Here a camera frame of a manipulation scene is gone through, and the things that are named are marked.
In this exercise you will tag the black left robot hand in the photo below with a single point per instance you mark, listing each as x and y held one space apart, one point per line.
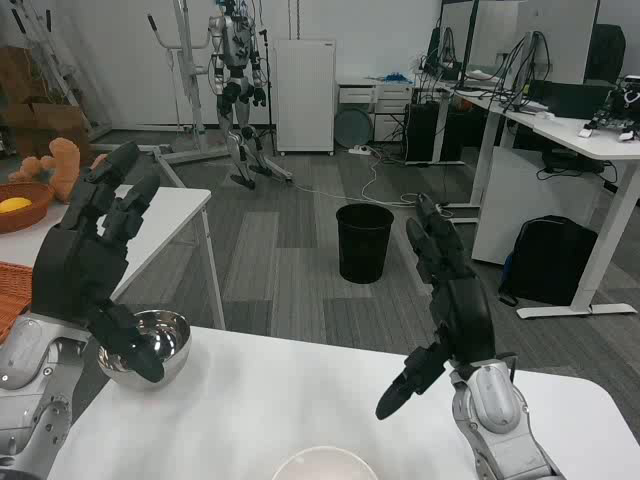
70 270

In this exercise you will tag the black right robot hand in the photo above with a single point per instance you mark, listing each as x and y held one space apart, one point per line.
465 310

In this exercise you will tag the shiny metal bowl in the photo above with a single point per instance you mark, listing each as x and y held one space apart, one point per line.
172 345

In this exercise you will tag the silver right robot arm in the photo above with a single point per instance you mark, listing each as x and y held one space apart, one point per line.
495 405

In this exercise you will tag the white ceramic bowl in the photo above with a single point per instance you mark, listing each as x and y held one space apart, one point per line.
325 466

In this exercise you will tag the rectangular orange wicker basket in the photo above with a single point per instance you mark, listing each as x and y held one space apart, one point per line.
12 295

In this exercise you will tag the round orange wicker basket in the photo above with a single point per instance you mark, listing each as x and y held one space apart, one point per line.
25 220

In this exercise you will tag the yellow lemon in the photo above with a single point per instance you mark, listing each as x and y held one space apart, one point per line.
14 206

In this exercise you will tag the black backpack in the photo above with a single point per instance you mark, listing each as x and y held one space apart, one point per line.
550 260

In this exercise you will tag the orange plush toy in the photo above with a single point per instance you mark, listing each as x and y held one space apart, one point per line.
65 167

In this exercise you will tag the black trash bin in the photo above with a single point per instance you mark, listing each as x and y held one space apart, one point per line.
365 250

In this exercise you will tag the white side table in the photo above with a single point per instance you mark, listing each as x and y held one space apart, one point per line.
170 205

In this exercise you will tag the brown cardboard box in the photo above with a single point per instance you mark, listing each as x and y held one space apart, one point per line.
45 125

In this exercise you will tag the black computer tower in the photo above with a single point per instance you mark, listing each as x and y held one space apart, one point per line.
422 132

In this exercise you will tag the white power strip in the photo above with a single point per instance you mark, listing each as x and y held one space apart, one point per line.
360 149

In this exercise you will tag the white robot gantry stand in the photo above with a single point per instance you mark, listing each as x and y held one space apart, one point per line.
192 110

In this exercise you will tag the white drawer cabinet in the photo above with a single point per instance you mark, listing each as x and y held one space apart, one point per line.
392 112

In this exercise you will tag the round grey-blue tray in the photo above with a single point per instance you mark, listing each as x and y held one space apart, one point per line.
352 129

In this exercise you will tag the aluminium ladder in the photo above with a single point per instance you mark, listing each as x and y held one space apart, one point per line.
50 55

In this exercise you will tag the small robot on desk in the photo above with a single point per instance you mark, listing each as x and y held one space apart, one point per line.
612 112

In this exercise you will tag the tall white cabinet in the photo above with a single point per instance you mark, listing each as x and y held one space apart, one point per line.
305 95

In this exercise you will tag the silver black humanoid robot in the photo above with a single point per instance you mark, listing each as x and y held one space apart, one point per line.
235 50

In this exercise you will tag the black office chair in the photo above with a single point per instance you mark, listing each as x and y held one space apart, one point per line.
606 52

